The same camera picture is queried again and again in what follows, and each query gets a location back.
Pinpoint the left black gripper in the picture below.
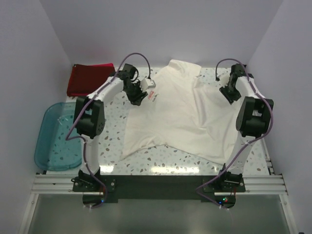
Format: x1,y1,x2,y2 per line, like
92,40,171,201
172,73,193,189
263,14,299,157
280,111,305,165
124,81,148,106

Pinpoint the white t-shirt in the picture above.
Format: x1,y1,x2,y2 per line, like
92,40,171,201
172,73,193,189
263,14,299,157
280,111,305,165
122,60,240,164

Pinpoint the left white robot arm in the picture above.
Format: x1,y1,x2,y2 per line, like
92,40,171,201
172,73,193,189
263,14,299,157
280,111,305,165
74,64,147,191

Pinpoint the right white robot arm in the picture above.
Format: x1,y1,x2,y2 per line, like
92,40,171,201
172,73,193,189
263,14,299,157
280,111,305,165
217,63,274,192

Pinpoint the blue plastic basket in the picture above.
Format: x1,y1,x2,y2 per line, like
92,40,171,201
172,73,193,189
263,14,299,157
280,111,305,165
34,102,82,172

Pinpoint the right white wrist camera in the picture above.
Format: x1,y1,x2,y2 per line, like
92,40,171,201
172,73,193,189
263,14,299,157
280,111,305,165
218,74,230,86

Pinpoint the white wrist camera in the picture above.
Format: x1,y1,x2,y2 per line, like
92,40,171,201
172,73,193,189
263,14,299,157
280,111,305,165
218,74,230,86
140,78,156,92

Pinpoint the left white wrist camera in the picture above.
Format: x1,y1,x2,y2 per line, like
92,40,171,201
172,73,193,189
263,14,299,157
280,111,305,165
140,78,156,92

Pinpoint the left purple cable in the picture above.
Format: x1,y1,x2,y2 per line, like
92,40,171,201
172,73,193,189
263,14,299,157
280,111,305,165
65,52,152,209

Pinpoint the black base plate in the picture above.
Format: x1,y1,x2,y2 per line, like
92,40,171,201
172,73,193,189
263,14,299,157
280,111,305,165
71,174,246,208

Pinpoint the aluminium frame rail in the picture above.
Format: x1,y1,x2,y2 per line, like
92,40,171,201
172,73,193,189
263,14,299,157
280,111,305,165
18,173,81,234

